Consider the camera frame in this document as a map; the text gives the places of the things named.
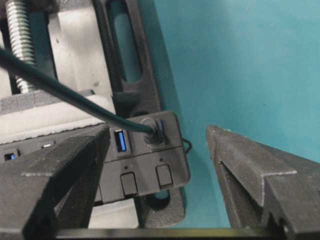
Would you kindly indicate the black multiport USB hub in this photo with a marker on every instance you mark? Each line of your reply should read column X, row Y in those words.
column 132, row 168

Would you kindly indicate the silver threaded vise screw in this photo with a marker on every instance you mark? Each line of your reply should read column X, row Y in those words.
column 20, row 33

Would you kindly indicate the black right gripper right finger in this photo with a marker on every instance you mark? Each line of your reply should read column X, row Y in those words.
column 266, row 187

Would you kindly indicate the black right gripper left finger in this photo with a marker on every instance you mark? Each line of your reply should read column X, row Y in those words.
column 54, row 187

